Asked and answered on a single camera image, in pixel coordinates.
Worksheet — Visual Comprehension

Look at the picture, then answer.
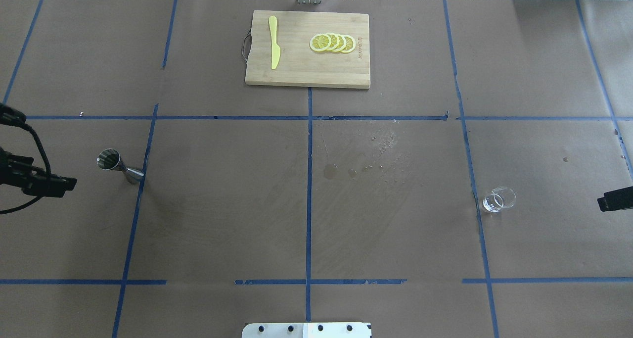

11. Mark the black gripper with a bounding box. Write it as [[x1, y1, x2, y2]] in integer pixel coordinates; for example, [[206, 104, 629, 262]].
[[0, 147, 37, 186]]

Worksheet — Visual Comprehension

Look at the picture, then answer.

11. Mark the steel double jigger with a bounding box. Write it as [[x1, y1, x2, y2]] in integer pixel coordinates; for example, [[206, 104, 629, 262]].
[[96, 148, 145, 184]]

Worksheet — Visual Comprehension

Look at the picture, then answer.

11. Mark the clear glass cup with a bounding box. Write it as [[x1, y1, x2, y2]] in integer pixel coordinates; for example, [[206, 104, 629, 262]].
[[482, 186, 516, 213]]

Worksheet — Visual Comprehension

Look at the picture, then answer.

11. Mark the yellow plastic knife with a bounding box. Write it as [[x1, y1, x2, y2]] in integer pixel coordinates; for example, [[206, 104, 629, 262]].
[[268, 15, 281, 70]]

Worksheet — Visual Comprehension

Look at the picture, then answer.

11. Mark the bamboo cutting board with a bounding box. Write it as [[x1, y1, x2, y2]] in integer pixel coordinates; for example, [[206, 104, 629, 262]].
[[245, 10, 371, 90]]

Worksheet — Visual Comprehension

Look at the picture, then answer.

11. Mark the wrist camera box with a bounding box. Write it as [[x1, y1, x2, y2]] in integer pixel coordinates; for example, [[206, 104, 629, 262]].
[[22, 174, 77, 198], [597, 186, 633, 212]]

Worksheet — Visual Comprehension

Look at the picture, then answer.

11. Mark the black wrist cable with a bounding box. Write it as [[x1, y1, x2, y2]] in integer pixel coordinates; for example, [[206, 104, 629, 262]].
[[0, 103, 52, 215]]

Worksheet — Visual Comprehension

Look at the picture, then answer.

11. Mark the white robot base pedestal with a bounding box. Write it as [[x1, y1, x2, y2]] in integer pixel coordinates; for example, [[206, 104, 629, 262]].
[[241, 322, 372, 338]]

